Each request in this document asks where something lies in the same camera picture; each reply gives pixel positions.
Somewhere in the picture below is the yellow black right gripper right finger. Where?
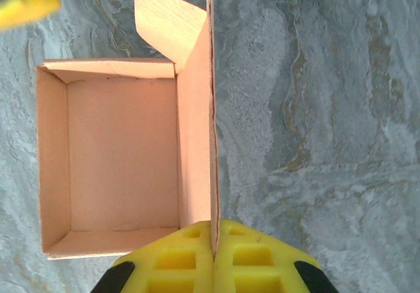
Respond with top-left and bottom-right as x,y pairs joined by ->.
215,219 -> 341,293

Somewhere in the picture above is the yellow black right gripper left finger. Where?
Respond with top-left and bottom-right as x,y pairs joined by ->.
91,221 -> 216,293

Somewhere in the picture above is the tan cardboard box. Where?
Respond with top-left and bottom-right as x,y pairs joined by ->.
35,0 -> 220,261

